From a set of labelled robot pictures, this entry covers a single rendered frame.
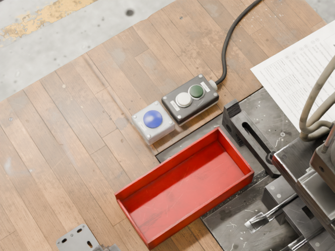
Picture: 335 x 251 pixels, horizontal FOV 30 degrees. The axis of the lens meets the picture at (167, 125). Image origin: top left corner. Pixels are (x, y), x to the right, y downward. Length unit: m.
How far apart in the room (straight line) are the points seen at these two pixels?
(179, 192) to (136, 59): 0.33
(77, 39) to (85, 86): 1.15
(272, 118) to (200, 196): 0.23
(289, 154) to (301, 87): 0.36
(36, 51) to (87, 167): 1.28
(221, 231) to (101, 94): 0.40
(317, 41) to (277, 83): 0.14
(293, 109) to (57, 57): 1.34
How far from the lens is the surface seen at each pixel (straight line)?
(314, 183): 1.00
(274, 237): 1.26
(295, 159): 1.05
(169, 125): 1.30
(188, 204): 1.26
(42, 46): 2.54
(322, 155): 0.92
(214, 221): 1.26
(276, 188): 1.20
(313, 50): 1.44
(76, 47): 2.51
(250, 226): 1.17
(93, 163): 1.31
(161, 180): 1.28
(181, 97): 1.31
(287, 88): 1.38
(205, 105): 1.32
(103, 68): 1.40
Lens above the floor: 2.11
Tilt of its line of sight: 66 degrees down
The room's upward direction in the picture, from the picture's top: 5 degrees counter-clockwise
